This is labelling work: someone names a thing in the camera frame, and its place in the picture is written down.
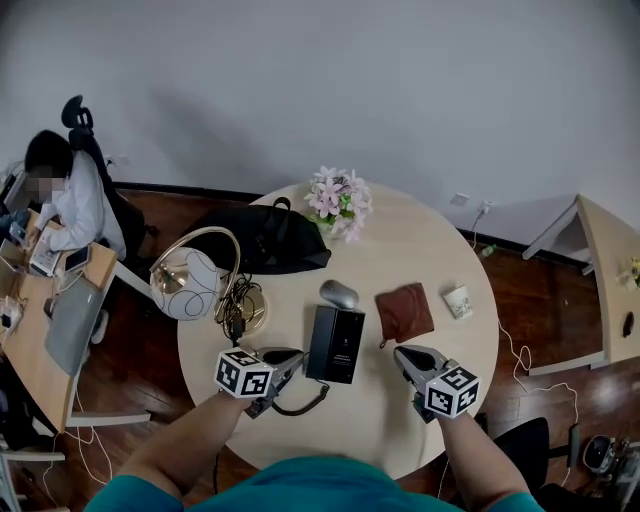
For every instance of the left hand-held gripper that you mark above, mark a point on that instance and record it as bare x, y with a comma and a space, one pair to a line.
245, 372

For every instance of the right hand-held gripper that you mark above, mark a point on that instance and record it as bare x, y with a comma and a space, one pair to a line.
452, 392

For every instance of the black rectangular box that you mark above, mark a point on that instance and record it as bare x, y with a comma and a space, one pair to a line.
335, 345

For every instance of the person's right forearm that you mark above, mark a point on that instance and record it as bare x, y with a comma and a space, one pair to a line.
475, 460

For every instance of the person's left forearm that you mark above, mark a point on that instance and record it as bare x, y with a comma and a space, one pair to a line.
190, 440

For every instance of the brown leather pouch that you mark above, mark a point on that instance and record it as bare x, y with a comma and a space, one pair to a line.
404, 312

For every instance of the white paper cup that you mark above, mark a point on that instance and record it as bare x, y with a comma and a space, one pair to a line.
457, 301

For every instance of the grey computer mouse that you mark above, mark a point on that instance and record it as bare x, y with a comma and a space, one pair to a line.
339, 294

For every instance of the black bag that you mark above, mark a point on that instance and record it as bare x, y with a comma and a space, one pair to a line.
270, 242

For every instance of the white globe desk lamp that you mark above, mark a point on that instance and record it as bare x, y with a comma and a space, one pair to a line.
185, 285

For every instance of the person's teal shirt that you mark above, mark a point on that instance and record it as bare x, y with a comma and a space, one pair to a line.
320, 485

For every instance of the green bottle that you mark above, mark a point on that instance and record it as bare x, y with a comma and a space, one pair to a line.
487, 250

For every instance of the pink flower bouquet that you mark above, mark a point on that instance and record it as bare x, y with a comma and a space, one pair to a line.
337, 202

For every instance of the white plugged charger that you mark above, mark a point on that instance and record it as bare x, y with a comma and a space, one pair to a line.
486, 206

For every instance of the grey floor device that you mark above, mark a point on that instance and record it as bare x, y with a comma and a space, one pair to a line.
600, 452

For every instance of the small wooden desk white legs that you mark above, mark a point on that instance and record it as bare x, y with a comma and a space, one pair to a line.
612, 280

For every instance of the small black object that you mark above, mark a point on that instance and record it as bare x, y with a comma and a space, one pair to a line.
628, 324

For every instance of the grey laptop sleeve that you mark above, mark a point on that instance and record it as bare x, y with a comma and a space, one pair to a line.
75, 325

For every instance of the black headrest office chair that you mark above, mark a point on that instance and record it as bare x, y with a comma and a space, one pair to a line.
117, 210

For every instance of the yellow flower pot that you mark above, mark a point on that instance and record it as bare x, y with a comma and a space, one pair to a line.
631, 274

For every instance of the smartphone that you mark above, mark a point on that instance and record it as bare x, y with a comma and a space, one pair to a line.
77, 259

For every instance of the small dark mouse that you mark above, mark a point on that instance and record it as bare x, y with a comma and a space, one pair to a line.
49, 308

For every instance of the long wooden desk white legs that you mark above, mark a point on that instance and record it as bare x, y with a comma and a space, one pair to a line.
35, 350

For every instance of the silver laptop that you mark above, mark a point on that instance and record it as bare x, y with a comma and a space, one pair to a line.
45, 252

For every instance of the white power strip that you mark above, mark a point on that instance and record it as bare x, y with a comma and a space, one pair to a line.
9, 314

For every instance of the white wall outlet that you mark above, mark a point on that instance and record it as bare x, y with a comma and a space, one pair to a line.
460, 198

